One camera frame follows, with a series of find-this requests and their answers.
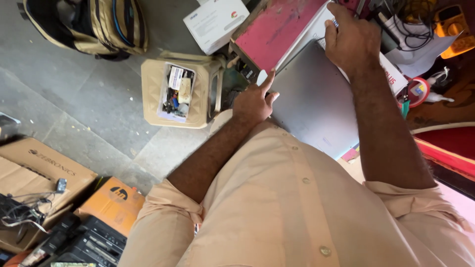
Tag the orange cardboard box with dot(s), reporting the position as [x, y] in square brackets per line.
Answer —
[113, 204]

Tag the beige plastic stool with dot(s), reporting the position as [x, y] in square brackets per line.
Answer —
[178, 92]

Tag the white flat laptop box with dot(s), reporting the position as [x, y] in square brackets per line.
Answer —
[393, 74]

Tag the red tape roll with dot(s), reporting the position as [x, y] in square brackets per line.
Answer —
[418, 91]

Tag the yellow multimeter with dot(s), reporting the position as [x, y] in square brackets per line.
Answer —
[454, 29]

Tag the tan backpack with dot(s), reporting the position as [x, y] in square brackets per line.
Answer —
[92, 26]

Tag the pink worn table board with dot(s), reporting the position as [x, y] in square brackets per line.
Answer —
[274, 31]

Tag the grey laptop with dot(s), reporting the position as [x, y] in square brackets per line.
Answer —
[315, 104]

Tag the white paper sheet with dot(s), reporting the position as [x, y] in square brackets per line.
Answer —
[423, 52]

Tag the person's right hand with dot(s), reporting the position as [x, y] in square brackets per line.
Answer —
[350, 40]

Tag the clear box of small parts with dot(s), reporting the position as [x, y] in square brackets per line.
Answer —
[176, 92]

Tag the black electronic device stack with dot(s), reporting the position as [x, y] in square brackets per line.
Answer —
[81, 243]

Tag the person's beige shirt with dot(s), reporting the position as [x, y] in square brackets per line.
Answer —
[297, 207]

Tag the large brown cardboard carton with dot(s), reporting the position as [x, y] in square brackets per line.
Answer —
[33, 185]

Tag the white cardboard box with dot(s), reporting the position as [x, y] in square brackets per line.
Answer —
[215, 24]

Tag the person's left hand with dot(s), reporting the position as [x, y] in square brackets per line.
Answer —
[250, 105]

